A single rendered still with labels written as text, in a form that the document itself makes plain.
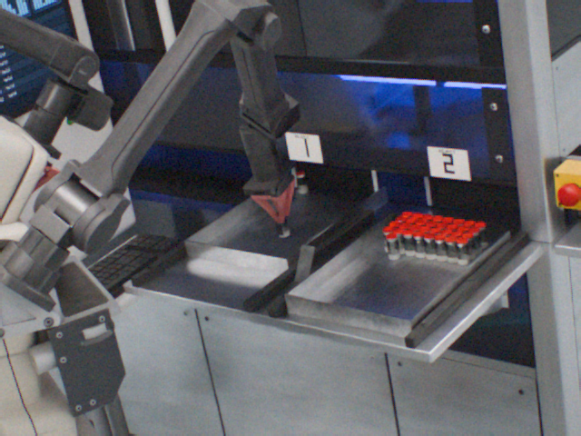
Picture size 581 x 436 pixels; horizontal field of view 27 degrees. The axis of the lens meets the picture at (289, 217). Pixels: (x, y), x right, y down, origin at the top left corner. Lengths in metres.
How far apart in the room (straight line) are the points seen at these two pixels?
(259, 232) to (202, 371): 0.66
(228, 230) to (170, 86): 0.82
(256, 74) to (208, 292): 0.49
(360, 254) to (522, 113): 0.41
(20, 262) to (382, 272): 0.75
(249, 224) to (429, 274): 0.48
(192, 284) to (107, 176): 0.62
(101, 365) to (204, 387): 1.12
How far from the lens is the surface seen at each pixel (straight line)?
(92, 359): 1.91
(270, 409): 2.90
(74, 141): 2.63
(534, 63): 2.08
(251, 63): 1.88
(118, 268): 2.54
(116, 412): 2.99
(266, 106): 2.04
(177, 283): 2.29
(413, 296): 2.08
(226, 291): 2.22
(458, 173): 2.24
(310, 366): 2.72
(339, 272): 2.20
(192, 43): 1.69
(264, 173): 2.18
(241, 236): 2.42
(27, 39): 2.05
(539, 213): 2.19
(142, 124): 1.69
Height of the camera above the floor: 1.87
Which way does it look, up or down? 24 degrees down
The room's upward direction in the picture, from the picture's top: 11 degrees counter-clockwise
